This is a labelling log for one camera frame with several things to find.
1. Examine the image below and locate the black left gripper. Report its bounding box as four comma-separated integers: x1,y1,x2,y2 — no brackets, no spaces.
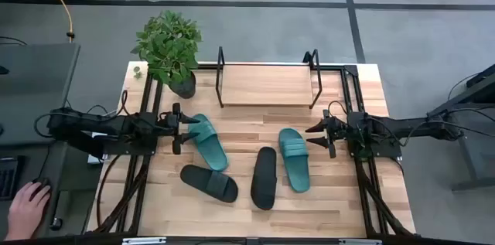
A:
156,101,201,156

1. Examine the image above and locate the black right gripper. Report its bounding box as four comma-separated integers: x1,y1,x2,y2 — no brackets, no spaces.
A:
305,108,350,159

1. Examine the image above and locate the green rubber slide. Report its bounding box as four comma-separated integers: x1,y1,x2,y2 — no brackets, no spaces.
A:
187,113,230,172
278,128,312,194

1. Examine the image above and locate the black rubber slide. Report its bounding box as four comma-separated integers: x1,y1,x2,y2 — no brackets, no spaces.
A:
250,146,278,212
179,164,240,204

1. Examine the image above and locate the black plant pot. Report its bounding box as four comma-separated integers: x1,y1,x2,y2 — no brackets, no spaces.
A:
168,70,197,100

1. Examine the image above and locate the green leafy plant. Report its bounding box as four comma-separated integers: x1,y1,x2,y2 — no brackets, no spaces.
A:
130,9,203,86

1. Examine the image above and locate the grey office desk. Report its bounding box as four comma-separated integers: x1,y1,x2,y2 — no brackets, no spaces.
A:
0,42,81,148

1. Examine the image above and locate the black computer mouse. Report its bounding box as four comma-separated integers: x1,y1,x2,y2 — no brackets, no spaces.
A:
31,176,52,199

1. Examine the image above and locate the black chair caster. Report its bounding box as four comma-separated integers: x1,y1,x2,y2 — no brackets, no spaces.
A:
49,216,64,233

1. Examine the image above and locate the person's hand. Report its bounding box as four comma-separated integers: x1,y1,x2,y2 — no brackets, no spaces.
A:
2,181,53,242

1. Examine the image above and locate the black keyboard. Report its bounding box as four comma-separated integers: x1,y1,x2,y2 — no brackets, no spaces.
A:
0,155,21,202

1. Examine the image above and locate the black looped camera cable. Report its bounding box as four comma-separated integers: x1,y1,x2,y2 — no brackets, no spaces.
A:
118,89,131,117
327,99,350,120

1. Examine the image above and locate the wooden shelf black metal frame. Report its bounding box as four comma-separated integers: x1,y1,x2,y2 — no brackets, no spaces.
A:
215,46,323,111

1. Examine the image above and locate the black floor cable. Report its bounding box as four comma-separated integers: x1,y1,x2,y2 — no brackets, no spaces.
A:
94,153,118,231

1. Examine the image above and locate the silver aluminium bracket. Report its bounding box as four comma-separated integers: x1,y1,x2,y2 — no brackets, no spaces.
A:
338,238,384,245
121,236,168,245

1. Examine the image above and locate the yellow cable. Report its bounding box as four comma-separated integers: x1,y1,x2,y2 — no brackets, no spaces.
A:
34,0,75,43

